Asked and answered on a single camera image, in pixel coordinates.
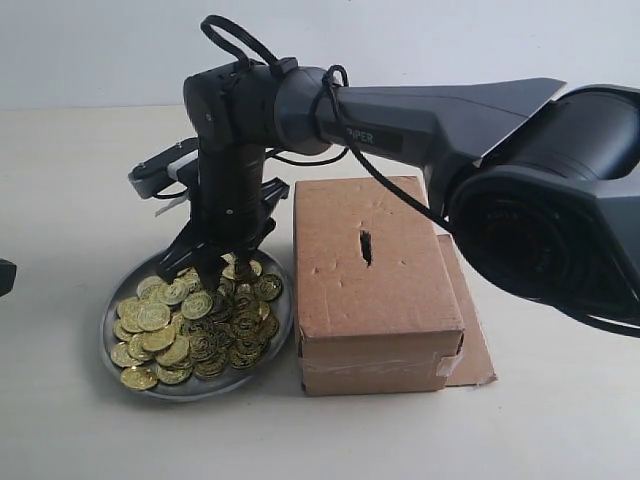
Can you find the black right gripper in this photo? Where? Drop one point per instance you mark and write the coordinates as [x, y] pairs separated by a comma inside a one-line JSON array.
[[8, 271]]

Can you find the gold coin front left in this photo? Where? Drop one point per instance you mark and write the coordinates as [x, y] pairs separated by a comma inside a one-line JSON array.
[[138, 378]]

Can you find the gold coin far left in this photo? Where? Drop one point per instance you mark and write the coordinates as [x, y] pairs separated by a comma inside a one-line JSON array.
[[120, 356]]

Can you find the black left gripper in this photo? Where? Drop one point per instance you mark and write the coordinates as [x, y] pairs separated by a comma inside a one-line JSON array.
[[231, 208]]

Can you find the cardboard box with slot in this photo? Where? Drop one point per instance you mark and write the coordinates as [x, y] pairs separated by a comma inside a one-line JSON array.
[[382, 305]]

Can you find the gold coin right edge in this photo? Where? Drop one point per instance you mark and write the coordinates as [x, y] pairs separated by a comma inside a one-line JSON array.
[[268, 287]]

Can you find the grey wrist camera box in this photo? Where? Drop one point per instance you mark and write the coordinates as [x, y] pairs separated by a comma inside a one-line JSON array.
[[161, 171]]

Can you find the gold coin centre pile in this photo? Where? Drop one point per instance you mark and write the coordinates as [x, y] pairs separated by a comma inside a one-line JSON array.
[[196, 305]]

